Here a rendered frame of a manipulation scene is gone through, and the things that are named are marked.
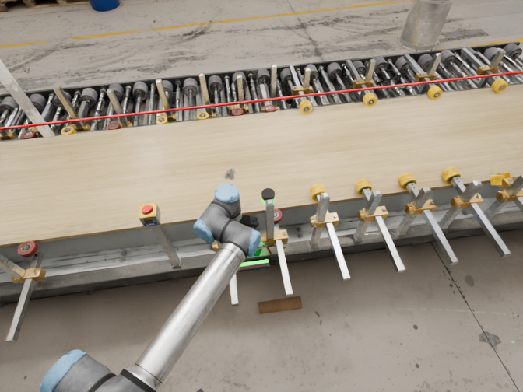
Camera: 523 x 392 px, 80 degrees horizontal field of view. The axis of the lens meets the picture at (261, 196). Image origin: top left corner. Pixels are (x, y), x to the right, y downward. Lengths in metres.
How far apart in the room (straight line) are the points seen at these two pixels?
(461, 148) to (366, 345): 1.40
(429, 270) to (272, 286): 1.20
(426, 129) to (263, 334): 1.73
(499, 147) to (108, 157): 2.39
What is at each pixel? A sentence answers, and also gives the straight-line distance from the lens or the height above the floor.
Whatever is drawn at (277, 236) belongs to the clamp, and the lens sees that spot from 1.62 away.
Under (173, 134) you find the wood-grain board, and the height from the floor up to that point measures 0.90.
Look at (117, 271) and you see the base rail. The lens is 1.90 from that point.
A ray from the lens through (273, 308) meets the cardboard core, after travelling 2.31.
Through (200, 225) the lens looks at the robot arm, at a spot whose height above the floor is 1.37.
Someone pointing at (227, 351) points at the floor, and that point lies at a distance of 2.33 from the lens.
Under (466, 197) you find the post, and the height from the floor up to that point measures 1.01.
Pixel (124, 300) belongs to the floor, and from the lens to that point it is 2.63.
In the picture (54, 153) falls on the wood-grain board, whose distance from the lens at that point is 2.37.
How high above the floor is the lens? 2.27
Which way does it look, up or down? 53 degrees down
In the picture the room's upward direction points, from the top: 2 degrees counter-clockwise
